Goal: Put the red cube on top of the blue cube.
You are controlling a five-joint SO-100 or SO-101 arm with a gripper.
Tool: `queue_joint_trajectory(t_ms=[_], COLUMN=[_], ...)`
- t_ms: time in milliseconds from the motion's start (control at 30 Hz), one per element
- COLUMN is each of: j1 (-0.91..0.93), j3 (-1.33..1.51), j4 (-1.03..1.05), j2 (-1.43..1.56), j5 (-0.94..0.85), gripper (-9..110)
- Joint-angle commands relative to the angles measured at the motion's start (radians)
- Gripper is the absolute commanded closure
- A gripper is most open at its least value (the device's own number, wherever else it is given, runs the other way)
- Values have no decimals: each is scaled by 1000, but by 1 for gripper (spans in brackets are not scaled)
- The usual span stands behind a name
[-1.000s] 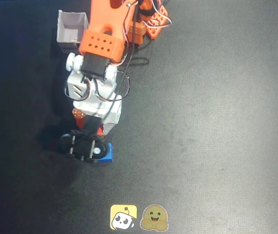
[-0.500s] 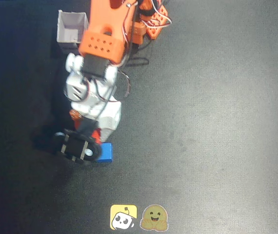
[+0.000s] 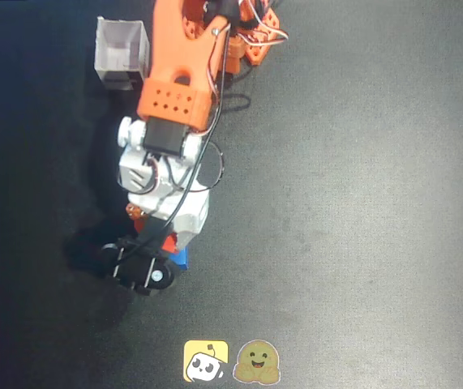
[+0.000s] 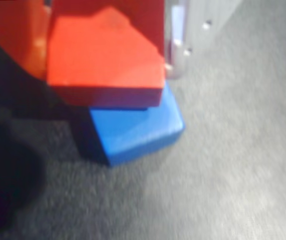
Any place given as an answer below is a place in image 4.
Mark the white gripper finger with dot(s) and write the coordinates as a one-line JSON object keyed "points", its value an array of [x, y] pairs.
{"points": [[197, 30]]}

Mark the blue cube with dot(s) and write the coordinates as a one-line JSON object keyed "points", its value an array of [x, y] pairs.
{"points": [[137, 130]]}

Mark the red cube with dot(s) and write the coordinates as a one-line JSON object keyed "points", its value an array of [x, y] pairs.
{"points": [[102, 57]]}

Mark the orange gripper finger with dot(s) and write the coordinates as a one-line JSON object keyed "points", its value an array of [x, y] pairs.
{"points": [[15, 32]]}

